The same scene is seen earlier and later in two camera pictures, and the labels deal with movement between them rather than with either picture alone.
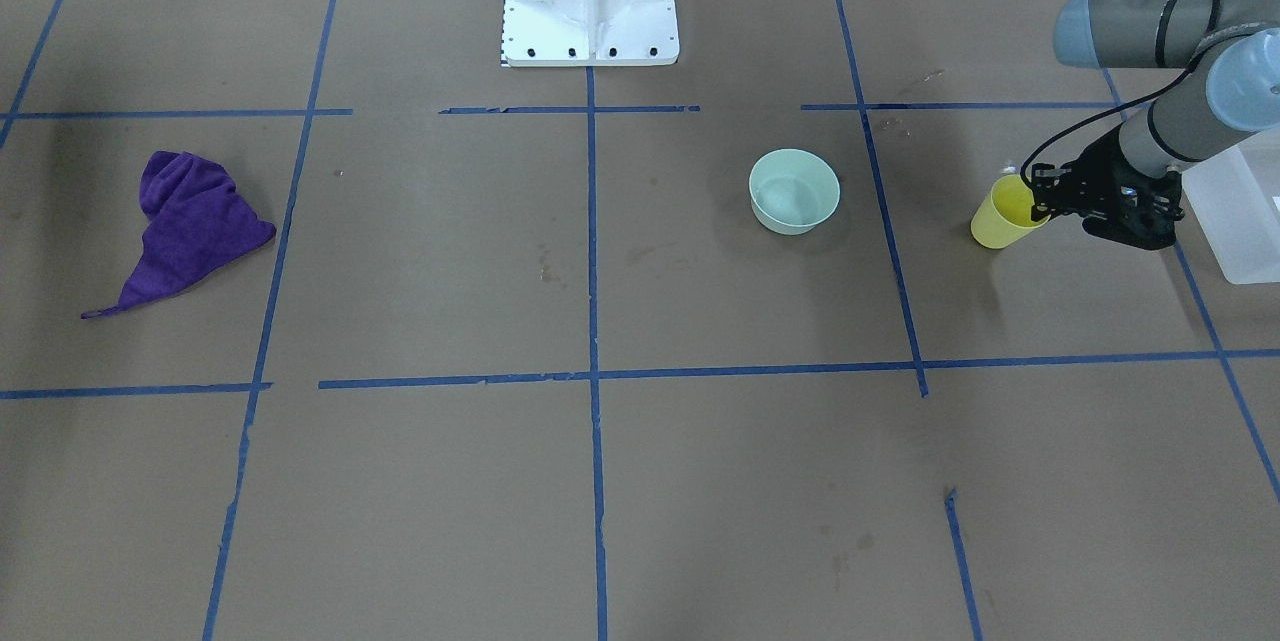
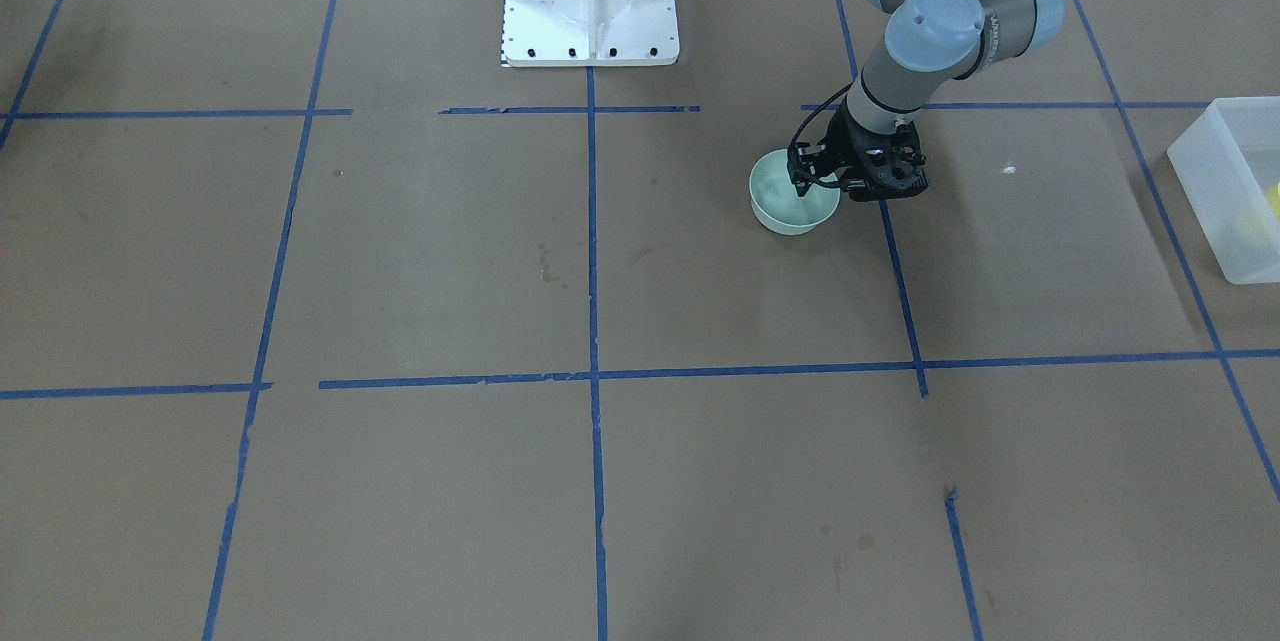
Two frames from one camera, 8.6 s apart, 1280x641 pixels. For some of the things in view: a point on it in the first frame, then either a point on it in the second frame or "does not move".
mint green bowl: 791,190 does not move
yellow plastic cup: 1004,216 -> 1273,200
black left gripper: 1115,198 -> 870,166
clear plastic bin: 1237,194 does not move
